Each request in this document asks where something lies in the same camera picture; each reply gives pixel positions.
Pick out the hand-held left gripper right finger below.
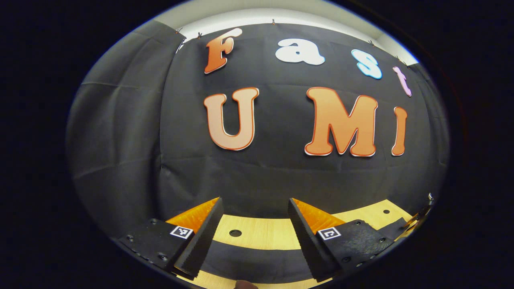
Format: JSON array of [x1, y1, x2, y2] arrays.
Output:
[[288, 198, 397, 283]]

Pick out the dark grey jeans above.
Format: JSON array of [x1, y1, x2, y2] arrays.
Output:
[[200, 217, 411, 285]]

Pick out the black backdrop cloth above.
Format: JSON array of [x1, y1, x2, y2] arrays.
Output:
[[66, 19, 449, 241]]

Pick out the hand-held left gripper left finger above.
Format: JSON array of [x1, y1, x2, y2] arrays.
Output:
[[116, 197, 224, 281]]

